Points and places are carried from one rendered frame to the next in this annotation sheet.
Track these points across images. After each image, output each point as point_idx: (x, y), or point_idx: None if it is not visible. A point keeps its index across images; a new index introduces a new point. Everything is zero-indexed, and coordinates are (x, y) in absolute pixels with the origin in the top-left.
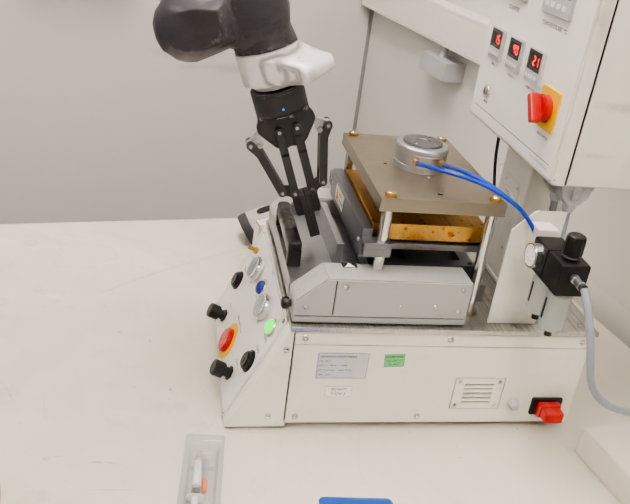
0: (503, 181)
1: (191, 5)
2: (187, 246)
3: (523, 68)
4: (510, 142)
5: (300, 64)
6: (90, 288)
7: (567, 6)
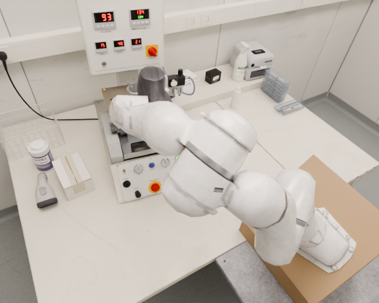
0: (122, 82)
1: (170, 101)
2: (61, 229)
3: (127, 46)
4: (133, 68)
5: (165, 89)
6: (115, 255)
7: (148, 20)
